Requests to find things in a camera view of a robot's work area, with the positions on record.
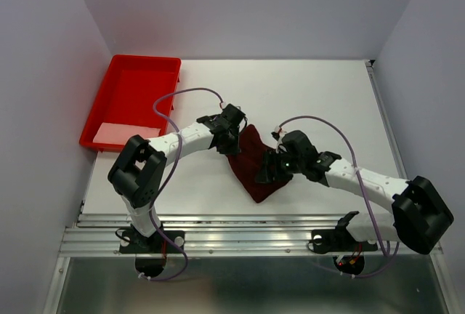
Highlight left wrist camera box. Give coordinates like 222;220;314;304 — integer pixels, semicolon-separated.
219;103;246;127

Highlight red plastic tray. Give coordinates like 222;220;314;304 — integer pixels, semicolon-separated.
79;55;181;152

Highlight aluminium rail frame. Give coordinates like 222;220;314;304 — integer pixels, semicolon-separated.
44;60;458;313

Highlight dark red t shirt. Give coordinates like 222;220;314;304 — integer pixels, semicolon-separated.
227;124;290;204

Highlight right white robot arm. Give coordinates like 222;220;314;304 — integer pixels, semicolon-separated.
255;148;454;254

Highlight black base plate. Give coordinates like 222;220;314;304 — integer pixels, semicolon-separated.
307;229;378;254
115;228;181;254

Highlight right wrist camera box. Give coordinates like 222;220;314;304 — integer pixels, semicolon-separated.
272;129;318;160

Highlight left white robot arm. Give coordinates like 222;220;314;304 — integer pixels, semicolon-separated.
108;111;247;251

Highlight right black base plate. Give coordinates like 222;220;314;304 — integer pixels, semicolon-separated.
307;229;378;254

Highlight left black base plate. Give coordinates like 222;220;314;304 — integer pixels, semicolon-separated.
115;228;181;254

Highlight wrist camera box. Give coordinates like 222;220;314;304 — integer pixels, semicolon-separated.
219;103;246;127
272;129;318;160

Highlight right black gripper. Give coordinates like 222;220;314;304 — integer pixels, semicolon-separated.
253;148;304;183

